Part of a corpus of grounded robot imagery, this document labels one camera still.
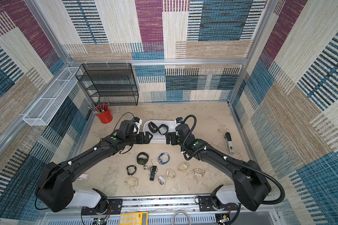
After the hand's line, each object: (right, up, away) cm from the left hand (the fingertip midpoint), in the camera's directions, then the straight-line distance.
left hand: (148, 135), depth 85 cm
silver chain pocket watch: (-1, -20, +1) cm, 20 cm away
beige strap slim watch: (+21, -19, +1) cm, 28 cm away
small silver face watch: (+9, -23, -8) cm, 26 cm away
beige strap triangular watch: (+13, -23, -4) cm, 27 cm away
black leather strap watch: (+4, -21, 0) cm, 21 cm away
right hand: (+16, 0, 0) cm, 16 cm away
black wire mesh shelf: (-32, +36, +24) cm, 54 cm away
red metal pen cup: (-36, +11, +24) cm, 45 cm away
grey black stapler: (+51, -5, +8) cm, 52 cm away
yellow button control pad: (-3, -38, -16) cm, 42 cm away
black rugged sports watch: (+8, +2, +18) cm, 20 cm away
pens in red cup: (-39, +16, +19) cm, 47 cm away
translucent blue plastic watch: (+7, -15, +1) cm, 17 cm away
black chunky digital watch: (+1, +4, +17) cm, 17 cm away
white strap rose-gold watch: (+31, -22, 0) cm, 37 cm away
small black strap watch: (-8, -19, 0) cm, 20 cm away
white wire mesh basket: (-51, +13, -14) cm, 54 cm away
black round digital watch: (-4, -14, +1) cm, 14 cm away
